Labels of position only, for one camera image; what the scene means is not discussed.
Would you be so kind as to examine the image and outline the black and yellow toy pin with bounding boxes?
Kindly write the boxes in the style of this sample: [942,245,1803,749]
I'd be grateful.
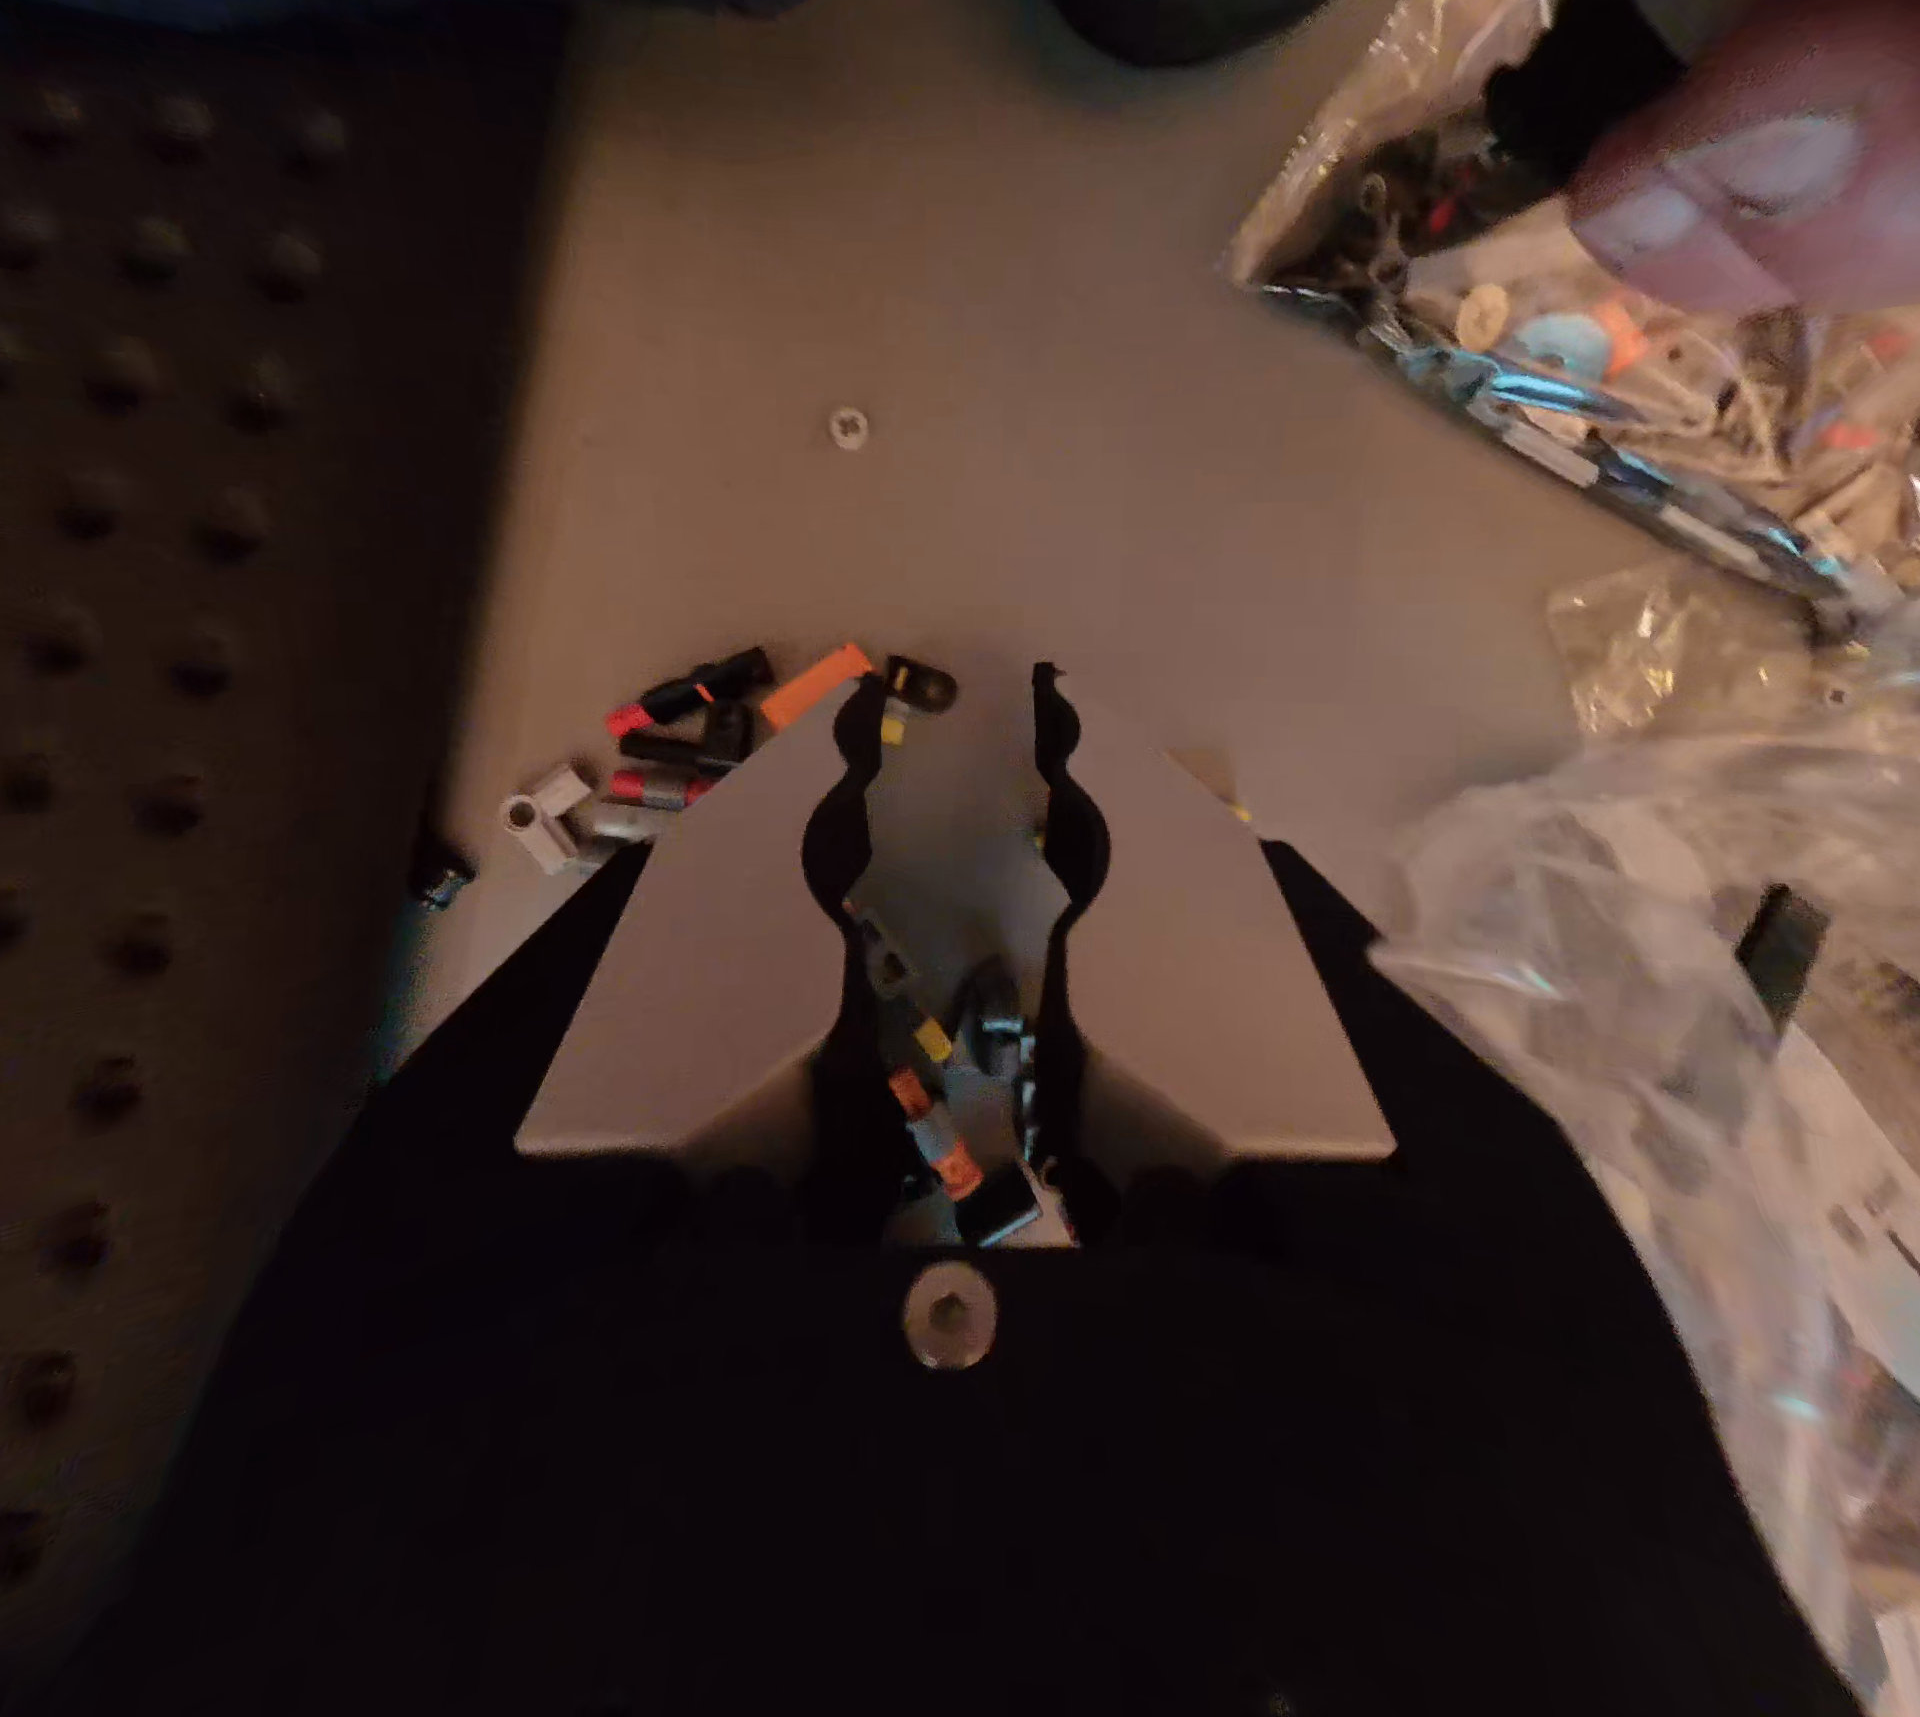
[877,655,960,747]

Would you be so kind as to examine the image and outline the clear bag pale toy pieces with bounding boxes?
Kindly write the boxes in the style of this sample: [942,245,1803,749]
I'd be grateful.
[1226,0,1920,640]

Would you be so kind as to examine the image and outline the orange and grey toy pin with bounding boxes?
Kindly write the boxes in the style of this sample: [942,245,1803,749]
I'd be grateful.
[888,1070,984,1201]

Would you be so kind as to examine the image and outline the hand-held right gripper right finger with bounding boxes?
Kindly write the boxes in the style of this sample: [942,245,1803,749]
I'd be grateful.
[1030,659,1398,1246]

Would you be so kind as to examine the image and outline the black toy piece red stripe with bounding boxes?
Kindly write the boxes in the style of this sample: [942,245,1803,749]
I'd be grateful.
[603,647,773,740]

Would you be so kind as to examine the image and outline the white toy connector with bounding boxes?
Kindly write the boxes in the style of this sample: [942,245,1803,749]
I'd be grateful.
[498,765,594,874]

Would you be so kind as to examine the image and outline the red and grey toy pins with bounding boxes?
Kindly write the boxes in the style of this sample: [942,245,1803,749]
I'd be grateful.
[607,734,752,811]

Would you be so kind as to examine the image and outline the grey black toy block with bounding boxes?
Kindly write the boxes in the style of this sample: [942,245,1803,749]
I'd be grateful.
[844,899,962,1073]

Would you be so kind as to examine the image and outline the black chunky toy connector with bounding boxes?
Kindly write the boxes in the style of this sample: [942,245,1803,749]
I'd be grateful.
[1738,885,1831,1029]

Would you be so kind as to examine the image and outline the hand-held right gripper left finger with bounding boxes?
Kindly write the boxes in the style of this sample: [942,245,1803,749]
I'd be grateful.
[512,673,886,1239]

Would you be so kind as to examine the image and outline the black perforated pad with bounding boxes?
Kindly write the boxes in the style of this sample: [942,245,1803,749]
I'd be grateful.
[0,8,572,1717]

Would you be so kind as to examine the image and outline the person's left hand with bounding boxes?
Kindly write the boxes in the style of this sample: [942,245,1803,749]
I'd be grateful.
[1198,0,1920,319]

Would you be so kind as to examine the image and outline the orange toy connector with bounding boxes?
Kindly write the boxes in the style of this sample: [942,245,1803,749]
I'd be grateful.
[756,640,875,729]

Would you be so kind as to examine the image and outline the clear plastic bag white label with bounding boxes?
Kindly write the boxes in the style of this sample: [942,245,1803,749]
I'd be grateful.
[1372,562,1920,1717]

